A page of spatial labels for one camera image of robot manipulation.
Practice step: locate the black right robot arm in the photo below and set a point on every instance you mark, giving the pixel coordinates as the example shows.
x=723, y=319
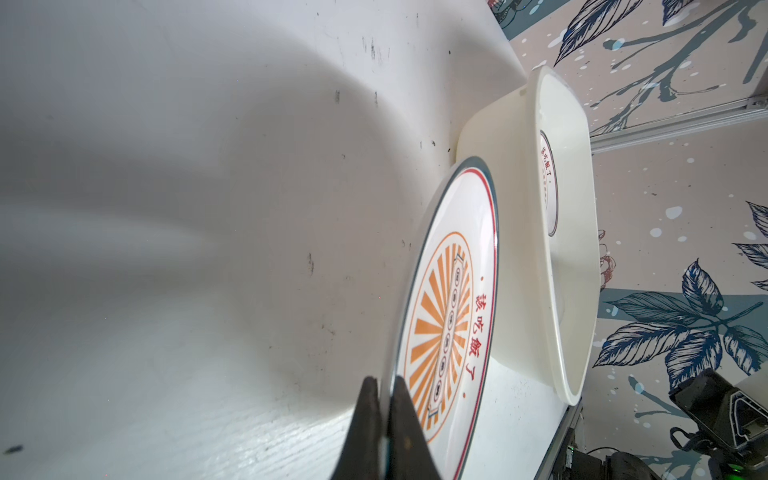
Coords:
x=731, y=433

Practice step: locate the orange sunburst plate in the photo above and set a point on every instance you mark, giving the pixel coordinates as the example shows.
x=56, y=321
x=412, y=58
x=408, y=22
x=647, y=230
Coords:
x=550, y=184

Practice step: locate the white plastic bin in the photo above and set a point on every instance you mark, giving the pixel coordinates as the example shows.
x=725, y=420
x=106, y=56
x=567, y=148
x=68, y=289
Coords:
x=548, y=287

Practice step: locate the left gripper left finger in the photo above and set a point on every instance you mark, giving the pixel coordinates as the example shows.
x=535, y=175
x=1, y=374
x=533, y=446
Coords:
x=360, y=455

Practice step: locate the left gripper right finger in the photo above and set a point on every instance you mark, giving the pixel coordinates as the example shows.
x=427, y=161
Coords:
x=409, y=455

